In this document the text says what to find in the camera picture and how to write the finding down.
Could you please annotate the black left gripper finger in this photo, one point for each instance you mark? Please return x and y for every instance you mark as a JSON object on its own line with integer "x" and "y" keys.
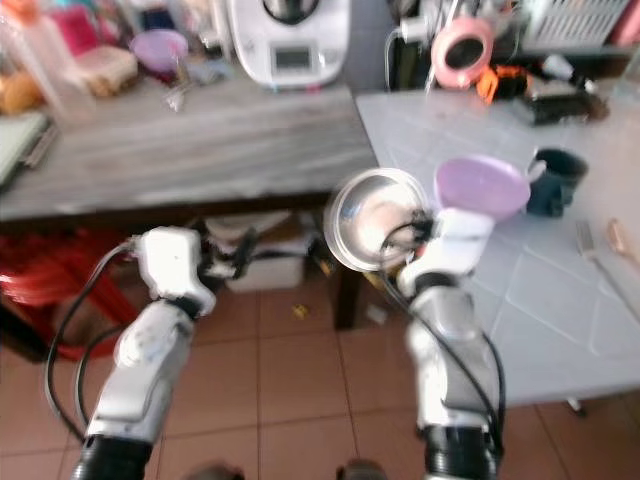
{"x": 246, "y": 252}

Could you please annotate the shiny steel bowl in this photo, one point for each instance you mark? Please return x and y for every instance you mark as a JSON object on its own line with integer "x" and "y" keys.
{"x": 365, "y": 220}

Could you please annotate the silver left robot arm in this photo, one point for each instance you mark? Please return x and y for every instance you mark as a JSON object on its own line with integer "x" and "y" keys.
{"x": 145, "y": 370}

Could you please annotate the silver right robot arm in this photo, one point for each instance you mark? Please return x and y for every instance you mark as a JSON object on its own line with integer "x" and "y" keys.
{"x": 450, "y": 370}

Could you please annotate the white storage box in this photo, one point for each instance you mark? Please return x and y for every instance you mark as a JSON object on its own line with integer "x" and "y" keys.
{"x": 275, "y": 272}

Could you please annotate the small yellow floor scrap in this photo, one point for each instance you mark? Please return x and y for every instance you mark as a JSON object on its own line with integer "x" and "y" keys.
{"x": 299, "y": 311}

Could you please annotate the large purple plastic bowl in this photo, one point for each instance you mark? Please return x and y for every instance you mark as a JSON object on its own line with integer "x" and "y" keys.
{"x": 480, "y": 185}

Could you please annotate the dark wooden table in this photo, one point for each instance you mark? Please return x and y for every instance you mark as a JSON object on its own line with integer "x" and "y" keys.
{"x": 200, "y": 150}

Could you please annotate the dark green mug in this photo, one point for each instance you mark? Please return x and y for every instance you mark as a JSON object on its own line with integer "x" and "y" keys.
{"x": 560, "y": 180}

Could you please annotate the white folding table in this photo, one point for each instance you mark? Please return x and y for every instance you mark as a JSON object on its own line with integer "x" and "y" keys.
{"x": 560, "y": 310}

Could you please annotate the small metal utensil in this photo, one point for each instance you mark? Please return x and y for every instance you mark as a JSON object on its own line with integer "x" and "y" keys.
{"x": 180, "y": 96}

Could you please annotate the red plastic stool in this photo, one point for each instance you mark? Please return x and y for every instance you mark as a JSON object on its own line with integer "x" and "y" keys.
{"x": 50, "y": 280}

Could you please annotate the small orange gadget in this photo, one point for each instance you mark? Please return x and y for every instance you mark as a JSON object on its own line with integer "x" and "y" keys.
{"x": 488, "y": 84}

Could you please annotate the pink round mirror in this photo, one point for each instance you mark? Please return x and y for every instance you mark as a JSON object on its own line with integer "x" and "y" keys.
{"x": 444, "y": 62}

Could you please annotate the flat black device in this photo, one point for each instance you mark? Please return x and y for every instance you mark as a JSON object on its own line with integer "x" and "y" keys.
{"x": 555, "y": 102}

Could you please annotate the white kitchen appliance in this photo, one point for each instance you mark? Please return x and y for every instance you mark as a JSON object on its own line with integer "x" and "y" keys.
{"x": 290, "y": 45}

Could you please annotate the pale green tray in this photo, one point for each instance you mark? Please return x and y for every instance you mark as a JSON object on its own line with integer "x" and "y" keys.
{"x": 22, "y": 148}

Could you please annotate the small purple plastic bowl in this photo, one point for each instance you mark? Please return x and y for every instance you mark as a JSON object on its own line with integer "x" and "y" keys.
{"x": 158, "y": 52}

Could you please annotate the clear tub with bread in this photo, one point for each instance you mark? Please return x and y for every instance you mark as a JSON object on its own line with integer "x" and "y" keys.
{"x": 110, "y": 68}

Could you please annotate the grey robot right leg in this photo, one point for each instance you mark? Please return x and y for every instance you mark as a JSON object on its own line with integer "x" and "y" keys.
{"x": 362, "y": 471}

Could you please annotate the brown bread loaf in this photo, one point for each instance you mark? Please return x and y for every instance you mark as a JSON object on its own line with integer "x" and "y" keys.
{"x": 20, "y": 93}

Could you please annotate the clear bottle orange cap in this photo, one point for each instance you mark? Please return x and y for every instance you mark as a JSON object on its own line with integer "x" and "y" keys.
{"x": 60, "y": 70}

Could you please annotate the white dish rack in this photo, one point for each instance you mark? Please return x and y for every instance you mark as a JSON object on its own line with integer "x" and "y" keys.
{"x": 575, "y": 20}

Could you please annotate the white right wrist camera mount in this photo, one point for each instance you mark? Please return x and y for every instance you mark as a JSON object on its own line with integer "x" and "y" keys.
{"x": 460, "y": 245}

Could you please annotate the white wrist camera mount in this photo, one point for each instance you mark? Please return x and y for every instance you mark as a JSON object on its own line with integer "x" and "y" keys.
{"x": 460, "y": 245}
{"x": 172, "y": 265}

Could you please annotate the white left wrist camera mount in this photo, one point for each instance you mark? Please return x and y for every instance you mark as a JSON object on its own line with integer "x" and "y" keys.
{"x": 172, "y": 265}

